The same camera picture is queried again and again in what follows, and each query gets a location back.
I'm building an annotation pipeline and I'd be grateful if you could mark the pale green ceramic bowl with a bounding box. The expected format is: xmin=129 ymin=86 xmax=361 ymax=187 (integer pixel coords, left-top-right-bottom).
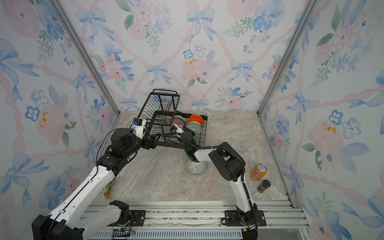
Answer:
xmin=187 ymin=122 xmax=202 ymax=135

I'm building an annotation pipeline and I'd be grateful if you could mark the red patterned ceramic bowl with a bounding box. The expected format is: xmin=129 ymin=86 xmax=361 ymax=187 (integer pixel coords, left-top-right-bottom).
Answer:
xmin=172 ymin=119 xmax=186 ymax=126

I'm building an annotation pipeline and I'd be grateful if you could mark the orange plastic bowl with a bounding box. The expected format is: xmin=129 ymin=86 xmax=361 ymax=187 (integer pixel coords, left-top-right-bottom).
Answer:
xmin=188 ymin=114 xmax=204 ymax=126

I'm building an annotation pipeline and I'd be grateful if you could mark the white brown patterned bowl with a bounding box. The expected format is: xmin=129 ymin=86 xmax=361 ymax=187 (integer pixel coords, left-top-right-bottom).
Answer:
xmin=174 ymin=116 xmax=184 ymax=121

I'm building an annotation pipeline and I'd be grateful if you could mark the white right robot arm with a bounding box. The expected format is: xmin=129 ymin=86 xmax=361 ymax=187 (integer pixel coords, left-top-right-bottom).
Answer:
xmin=177 ymin=131 xmax=259 ymax=228

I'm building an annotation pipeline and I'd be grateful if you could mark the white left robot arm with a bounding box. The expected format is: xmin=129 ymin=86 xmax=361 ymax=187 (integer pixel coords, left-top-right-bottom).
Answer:
xmin=32 ymin=128 xmax=161 ymax=240

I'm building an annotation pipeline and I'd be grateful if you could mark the green packet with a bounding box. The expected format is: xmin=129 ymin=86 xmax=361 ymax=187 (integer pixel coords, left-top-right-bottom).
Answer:
xmin=102 ymin=178 xmax=116 ymax=199

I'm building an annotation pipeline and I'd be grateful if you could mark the dark spice jar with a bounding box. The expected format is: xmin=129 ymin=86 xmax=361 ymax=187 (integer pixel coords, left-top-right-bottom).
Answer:
xmin=257 ymin=180 xmax=271 ymax=193

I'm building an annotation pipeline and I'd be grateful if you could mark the black wire dish rack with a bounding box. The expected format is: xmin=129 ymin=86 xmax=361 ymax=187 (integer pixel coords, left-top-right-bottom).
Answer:
xmin=138 ymin=89 xmax=192 ymax=149

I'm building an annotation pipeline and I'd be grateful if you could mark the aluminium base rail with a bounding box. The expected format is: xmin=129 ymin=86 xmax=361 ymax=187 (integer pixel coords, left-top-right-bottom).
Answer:
xmin=77 ymin=200 xmax=313 ymax=240

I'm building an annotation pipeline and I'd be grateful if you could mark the aluminium left corner post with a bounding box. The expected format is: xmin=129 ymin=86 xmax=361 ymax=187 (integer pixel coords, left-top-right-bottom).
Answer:
xmin=48 ymin=0 xmax=120 ymax=116

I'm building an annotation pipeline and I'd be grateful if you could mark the aluminium corner post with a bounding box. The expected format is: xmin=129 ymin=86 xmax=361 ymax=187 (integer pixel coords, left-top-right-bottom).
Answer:
xmin=48 ymin=0 xmax=120 ymax=116
xmin=257 ymin=0 xmax=318 ymax=118

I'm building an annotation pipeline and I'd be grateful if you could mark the aluminium right corner post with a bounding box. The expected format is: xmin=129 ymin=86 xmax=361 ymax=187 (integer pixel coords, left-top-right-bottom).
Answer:
xmin=257 ymin=0 xmax=318 ymax=118

